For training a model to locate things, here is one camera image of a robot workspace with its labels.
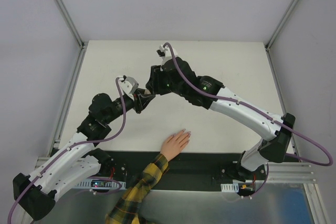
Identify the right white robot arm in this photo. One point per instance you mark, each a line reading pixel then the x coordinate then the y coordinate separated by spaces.
pixel 211 94

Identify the right aluminium frame post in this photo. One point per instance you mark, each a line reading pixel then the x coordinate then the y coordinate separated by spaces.
pixel 284 19

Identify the person's hand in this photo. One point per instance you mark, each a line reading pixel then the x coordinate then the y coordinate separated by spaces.
pixel 174 144

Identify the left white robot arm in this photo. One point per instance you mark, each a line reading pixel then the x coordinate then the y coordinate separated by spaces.
pixel 38 192

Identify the white cable duct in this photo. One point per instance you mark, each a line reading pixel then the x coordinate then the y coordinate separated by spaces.
pixel 230 188
pixel 103 184

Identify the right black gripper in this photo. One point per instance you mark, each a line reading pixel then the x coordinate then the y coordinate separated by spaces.
pixel 153 78

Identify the right white cable duct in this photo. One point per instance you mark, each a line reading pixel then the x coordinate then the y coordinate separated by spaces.
pixel 230 188

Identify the left aluminium frame post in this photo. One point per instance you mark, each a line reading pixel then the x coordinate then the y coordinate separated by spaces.
pixel 70 23

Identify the yellow plaid sleeve forearm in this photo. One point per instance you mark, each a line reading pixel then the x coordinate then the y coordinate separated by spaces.
pixel 127 208

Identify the left white cable duct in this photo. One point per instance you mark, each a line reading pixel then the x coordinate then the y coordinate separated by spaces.
pixel 103 184

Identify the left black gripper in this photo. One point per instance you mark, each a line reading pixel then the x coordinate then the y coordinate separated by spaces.
pixel 140 100

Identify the aluminium frame post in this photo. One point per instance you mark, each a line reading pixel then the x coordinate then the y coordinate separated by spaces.
pixel 70 23
pixel 284 19

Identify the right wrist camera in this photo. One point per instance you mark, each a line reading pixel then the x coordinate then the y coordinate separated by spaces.
pixel 166 53

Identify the left aluminium frame rail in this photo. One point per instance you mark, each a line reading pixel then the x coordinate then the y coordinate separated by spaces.
pixel 57 131

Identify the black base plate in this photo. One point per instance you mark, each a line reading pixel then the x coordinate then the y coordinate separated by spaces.
pixel 187 172

